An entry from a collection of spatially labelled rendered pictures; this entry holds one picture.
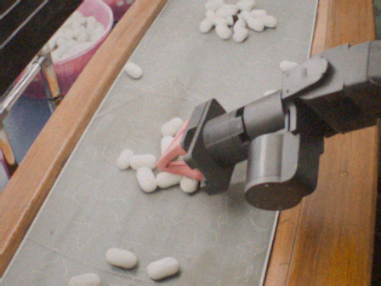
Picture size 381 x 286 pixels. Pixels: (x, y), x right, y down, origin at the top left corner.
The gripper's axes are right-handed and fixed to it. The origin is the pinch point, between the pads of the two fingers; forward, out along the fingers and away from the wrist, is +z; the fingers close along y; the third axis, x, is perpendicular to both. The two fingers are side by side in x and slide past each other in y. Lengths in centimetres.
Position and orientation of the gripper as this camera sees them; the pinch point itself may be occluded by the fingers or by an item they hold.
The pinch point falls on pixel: (163, 165)
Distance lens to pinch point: 66.9
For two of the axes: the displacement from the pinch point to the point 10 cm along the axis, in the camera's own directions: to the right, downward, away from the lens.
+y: -2.2, 6.2, -7.5
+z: -7.8, 3.5, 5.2
